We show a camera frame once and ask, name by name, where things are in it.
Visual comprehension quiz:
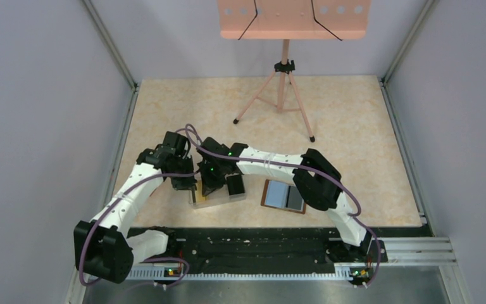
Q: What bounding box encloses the clear acrylic card box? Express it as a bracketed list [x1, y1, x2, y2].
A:
[189, 182, 247, 209]

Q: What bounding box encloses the brown leather card holder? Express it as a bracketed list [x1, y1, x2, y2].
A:
[260, 179, 306, 214]

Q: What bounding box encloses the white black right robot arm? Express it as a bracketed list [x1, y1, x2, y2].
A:
[197, 137, 371, 261]

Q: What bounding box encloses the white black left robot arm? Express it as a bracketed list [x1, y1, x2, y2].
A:
[73, 131, 196, 286]

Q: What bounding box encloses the yellow credit card stack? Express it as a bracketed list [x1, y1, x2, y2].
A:
[190, 180, 207, 205]

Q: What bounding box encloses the black credit card stack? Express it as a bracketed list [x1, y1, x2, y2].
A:
[226, 174, 246, 196]

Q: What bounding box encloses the pink tripod music stand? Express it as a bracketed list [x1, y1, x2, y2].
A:
[217, 0, 372, 142]

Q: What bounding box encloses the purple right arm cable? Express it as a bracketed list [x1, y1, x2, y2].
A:
[184, 123, 383, 287]

